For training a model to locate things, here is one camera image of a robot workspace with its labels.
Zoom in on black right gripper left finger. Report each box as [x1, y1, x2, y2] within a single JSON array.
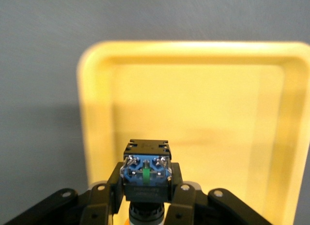
[[4, 161, 126, 225]]

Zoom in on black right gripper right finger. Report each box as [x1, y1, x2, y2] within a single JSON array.
[[166, 162, 275, 225]]

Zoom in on dark grey table cover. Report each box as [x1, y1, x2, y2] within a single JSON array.
[[0, 0, 310, 225]]

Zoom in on yellow push button switch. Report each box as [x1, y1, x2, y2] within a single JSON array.
[[120, 138, 173, 225]]

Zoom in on yellow plastic tray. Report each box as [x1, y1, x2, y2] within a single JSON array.
[[77, 40, 310, 225]]

